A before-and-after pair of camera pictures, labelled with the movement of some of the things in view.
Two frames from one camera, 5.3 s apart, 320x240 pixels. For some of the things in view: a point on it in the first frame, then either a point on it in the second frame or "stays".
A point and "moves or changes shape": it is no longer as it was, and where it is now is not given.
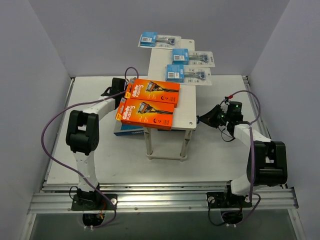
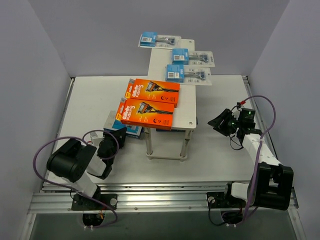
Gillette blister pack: x=152 y=40 stays
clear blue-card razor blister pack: x=187 y=75 stays
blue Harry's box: x=121 y=129 moves or changes shape
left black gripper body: x=122 y=88 -> x=119 y=135
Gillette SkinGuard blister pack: x=182 y=56 stays
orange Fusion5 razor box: x=153 y=91 stays
